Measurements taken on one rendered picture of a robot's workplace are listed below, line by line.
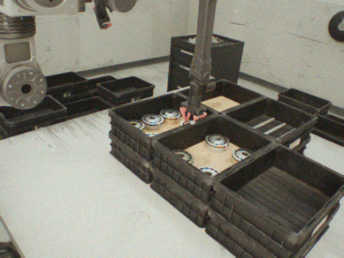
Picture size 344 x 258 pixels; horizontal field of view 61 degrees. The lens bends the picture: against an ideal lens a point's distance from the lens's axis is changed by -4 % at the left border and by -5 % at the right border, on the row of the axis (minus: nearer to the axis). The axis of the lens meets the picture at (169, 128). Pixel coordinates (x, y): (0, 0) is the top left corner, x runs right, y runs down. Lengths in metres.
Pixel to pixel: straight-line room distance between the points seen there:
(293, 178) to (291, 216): 0.22
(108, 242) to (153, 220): 0.18
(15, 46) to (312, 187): 1.12
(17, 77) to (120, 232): 0.60
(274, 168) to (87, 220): 0.73
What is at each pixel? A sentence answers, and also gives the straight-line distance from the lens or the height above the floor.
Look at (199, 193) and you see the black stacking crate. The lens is 1.03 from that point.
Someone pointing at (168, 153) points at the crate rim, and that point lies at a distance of 1.05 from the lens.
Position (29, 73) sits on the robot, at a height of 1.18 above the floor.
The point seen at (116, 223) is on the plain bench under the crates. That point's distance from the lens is 1.11.
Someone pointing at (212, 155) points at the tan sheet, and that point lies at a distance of 1.25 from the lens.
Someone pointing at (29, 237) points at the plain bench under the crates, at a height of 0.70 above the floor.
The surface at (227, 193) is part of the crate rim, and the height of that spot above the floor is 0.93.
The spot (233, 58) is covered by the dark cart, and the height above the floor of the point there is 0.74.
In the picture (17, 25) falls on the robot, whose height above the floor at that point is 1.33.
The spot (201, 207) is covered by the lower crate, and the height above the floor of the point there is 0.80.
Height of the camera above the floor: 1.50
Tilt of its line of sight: 28 degrees down
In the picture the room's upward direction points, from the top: 5 degrees clockwise
